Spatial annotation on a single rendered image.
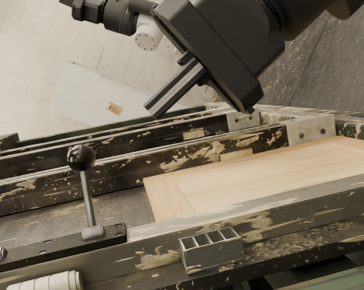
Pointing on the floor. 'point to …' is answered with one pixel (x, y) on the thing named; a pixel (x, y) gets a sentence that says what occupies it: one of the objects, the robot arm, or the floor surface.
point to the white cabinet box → (98, 96)
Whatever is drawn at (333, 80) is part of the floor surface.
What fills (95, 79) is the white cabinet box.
